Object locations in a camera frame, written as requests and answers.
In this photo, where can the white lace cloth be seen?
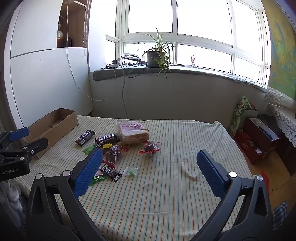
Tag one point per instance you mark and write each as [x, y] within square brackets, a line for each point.
[284, 115]

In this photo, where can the dark chocolate bar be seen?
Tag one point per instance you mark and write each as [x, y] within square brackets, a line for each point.
[85, 137]
[106, 139]

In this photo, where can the white flat device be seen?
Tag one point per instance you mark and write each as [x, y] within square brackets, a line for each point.
[129, 55]

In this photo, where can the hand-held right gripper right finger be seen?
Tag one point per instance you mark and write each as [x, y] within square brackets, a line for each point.
[211, 173]

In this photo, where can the dark green snack packet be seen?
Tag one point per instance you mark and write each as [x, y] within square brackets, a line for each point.
[98, 178]

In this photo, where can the white charger block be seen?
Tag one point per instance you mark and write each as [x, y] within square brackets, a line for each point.
[113, 66]

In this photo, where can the white window frame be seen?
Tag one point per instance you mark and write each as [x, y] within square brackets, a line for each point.
[174, 23]

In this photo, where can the black snack packet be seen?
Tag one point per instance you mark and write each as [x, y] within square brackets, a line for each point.
[111, 172]

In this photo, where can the wooden shelf niche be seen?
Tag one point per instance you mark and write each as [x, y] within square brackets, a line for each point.
[76, 27]

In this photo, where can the brown cardboard box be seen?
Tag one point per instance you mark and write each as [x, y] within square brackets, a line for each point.
[60, 129]

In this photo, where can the yellow candy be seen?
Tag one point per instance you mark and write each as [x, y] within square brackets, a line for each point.
[107, 145]

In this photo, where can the white power adapter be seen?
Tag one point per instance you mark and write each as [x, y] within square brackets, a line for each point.
[118, 62]

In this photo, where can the light green snack packet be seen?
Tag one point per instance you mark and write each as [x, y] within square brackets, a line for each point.
[89, 150]

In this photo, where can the red box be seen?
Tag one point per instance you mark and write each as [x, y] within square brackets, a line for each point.
[249, 148]

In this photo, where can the green paper bag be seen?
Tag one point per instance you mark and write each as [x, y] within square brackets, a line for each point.
[238, 115]

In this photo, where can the potted spider plant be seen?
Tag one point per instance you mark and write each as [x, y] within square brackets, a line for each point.
[155, 58]

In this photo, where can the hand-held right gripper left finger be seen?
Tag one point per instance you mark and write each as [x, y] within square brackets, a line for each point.
[89, 172]

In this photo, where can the red-wrapped dark snack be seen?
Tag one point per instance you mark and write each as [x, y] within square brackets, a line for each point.
[114, 153]
[149, 147]

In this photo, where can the small figurine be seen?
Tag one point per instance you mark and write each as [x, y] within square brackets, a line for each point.
[193, 62]

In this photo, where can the grey windowsill mat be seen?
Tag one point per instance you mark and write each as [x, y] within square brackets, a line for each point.
[104, 75]

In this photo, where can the white cabinet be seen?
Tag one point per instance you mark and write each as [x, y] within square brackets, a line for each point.
[46, 81]

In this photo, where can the wall map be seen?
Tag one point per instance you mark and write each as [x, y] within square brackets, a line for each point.
[282, 58]

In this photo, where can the blue checked cloth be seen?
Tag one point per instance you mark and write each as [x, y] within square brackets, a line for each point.
[279, 213]

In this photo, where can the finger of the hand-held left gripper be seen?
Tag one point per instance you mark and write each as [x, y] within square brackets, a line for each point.
[18, 134]
[34, 146]

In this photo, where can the bagged sliced bread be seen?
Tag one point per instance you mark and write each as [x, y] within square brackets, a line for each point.
[134, 135]

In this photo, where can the decorative vase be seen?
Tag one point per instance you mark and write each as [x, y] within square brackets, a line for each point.
[60, 34]

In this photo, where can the person's left hand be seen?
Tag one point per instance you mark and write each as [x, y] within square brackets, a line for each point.
[9, 201]

